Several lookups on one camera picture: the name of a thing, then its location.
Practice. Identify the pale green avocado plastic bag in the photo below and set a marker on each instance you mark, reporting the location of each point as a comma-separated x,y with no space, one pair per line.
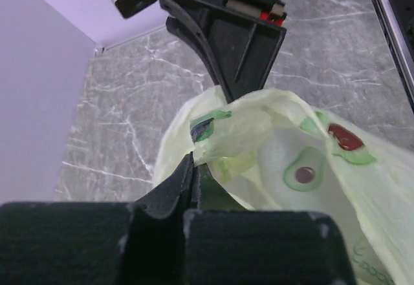
272,150

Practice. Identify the aluminium mounting rail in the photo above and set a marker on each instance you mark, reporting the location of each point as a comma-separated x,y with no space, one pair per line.
396,18

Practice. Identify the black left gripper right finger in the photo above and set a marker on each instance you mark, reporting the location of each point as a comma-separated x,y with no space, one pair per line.
228,244

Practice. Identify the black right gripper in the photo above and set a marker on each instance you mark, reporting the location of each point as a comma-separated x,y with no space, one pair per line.
237,40

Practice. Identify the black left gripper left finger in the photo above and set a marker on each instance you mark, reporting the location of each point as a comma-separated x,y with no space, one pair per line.
139,242

